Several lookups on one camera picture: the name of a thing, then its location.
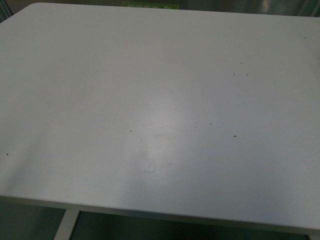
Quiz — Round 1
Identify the white table leg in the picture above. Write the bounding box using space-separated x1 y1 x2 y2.
54 209 81 240

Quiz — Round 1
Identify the green floor sign sticker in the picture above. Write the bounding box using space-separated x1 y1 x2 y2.
121 1 180 10

